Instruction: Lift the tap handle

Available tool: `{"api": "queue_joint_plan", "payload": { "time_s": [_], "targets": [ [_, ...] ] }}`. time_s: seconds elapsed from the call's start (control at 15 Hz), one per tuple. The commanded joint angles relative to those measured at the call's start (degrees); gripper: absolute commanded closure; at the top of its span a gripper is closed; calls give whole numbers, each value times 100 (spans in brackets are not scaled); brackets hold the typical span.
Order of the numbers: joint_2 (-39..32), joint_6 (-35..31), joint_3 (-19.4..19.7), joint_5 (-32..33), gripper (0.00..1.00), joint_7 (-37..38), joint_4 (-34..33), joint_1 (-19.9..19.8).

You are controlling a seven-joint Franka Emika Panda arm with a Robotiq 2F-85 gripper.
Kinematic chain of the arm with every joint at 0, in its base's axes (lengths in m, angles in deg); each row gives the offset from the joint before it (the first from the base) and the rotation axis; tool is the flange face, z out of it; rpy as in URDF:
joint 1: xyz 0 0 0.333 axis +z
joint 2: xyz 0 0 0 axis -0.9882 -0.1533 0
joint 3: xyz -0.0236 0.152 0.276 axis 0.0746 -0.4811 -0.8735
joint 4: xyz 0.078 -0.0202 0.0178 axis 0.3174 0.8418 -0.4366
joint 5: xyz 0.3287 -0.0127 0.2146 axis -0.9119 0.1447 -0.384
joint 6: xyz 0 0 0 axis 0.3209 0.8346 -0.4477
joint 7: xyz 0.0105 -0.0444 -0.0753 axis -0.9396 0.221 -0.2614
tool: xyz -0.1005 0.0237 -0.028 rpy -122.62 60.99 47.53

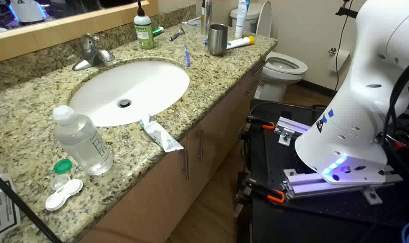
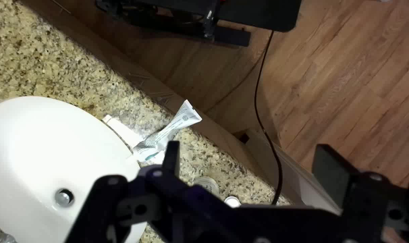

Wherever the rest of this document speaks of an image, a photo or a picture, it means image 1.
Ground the chrome tap handle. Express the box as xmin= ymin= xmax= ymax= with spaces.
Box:
xmin=81 ymin=32 xmax=101 ymax=52

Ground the white toothpaste tube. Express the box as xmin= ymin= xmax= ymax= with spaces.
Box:
xmin=138 ymin=117 xmax=185 ymax=154

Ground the orange black clamp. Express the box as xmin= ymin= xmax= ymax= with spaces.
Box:
xmin=246 ymin=114 xmax=278 ymax=133
xmin=245 ymin=176 xmax=288 ymax=206

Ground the blue toothbrush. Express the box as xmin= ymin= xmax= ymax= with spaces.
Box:
xmin=182 ymin=43 xmax=193 ymax=68

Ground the white oval sink basin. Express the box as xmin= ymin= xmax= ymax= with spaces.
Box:
xmin=68 ymin=59 xmax=192 ymax=128

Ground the stainless steel cup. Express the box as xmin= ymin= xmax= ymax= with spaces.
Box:
xmin=207 ymin=23 xmax=231 ymax=58

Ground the white tube yellow cap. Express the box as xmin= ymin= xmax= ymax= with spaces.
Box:
xmin=226 ymin=35 xmax=257 ymax=51

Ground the white toilet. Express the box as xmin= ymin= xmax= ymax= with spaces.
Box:
xmin=230 ymin=1 xmax=311 ymax=104

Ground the brown vanity cabinet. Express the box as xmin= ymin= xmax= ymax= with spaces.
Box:
xmin=80 ymin=59 xmax=266 ymax=243

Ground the tall grey spray can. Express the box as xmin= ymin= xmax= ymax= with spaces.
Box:
xmin=200 ymin=0 xmax=214 ymax=35

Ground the green soap pump bottle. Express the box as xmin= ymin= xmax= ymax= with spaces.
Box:
xmin=133 ymin=0 xmax=157 ymax=51

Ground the tall white blue tube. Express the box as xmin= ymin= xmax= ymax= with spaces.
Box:
xmin=234 ymin=0 xmax=251 ymax=40

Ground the white toilet lid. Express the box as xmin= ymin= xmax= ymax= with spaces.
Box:
xmin=255 ymin=0 xmax=274 ymax=39

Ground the clear bottle white cap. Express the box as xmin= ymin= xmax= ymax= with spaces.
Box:
xmin=52 ymin=104 xmax=116 ymax=176

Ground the chrome faucet spout and base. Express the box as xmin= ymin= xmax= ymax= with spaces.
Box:
xmin=72 ymin=43 xmax=116 ymax=73

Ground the black robot cart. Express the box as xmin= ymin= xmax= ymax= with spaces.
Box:
xmin=241 ymin=100 xmax=409 ymax=243

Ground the green lens case cap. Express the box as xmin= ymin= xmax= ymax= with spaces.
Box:
xmin=53 ymin=158 xmax=74 ymax=175

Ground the clear lens case cup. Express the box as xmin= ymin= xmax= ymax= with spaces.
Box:
xmin=50 ymin=172 xmax=72 ymax=190

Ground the white contact lens case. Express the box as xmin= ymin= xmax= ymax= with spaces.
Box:
xmin=45 ymin=178 xmax=85 ymax=213

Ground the wood framed mirror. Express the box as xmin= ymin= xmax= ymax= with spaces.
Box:
xmin=0 ymin=0 xmax=160 ymax=66

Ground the black slanted pole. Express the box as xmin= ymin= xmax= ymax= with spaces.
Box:
xmin=0 ymin=164 xmax=64 ymax=243

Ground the white printed cardboard box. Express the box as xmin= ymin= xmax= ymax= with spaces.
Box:
xmin=0 ymin=174 xmax=22 ymax=240

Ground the metal cabinet handle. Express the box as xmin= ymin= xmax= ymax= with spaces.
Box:
xmin=195 ymin=128 xmax=207 ymax=163
xmin=180 ymin=147 xmax=192 ymax=181

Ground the aluminium mounting rail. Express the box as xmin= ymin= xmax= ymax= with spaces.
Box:
xmin=282 ymin=167 xmax=404 ymax=206
xmin=274 ymin=116 xmax=312 ymax=147

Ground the dark handled razor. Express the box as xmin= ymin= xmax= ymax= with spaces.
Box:
xmin=168 ymin=25 xmax=188 ymax=43

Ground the thin black wall cable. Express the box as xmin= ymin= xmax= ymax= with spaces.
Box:
xmin=332 ymin=0 xmax=355 ymax=91

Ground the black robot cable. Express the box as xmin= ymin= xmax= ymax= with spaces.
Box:
xmin=378 ymin=52 xmax=409 ymax=151

